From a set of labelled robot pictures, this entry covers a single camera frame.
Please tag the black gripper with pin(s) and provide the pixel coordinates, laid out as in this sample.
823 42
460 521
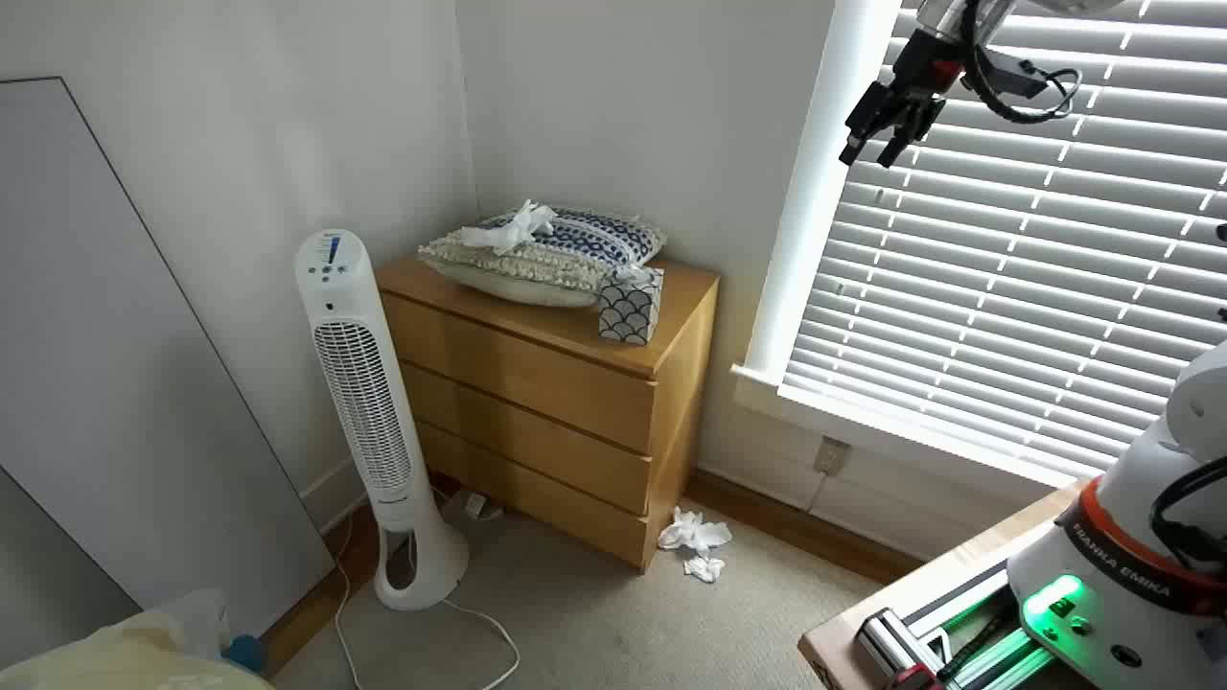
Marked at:
907 101

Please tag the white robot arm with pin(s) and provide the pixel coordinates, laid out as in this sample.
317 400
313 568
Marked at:
1129 580

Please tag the white window blinds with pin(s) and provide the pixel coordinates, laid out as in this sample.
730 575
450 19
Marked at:
1030 292

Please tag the patterned tissue box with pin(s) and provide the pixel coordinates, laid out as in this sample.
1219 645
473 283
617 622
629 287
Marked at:
629 302

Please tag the crumpled white cloth on pillow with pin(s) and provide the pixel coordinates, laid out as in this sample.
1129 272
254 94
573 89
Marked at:
515 230

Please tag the blue patterned pillow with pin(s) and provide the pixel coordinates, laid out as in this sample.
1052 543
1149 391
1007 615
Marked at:
556 267

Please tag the crumpled white tissue on floor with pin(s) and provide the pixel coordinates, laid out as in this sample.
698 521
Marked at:
698 543

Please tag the wooden three-drawer dresser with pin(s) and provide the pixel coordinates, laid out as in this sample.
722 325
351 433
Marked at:
525 402

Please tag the white tower fan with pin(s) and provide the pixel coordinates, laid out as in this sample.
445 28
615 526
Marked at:
419 552

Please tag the white leaning board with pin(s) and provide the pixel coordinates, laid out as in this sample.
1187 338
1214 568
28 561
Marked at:
116 411

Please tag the bed with yellowish bedding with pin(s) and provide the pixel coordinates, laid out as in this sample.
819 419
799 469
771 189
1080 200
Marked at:
173 645

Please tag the white wall outlet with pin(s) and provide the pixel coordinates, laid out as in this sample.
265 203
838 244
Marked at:
831 458

